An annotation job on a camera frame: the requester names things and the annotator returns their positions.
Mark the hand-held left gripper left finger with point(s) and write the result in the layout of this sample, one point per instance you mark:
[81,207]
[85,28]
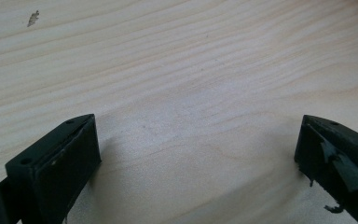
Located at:
[59,165]

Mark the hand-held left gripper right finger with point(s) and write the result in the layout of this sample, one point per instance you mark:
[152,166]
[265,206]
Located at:
[332,155]

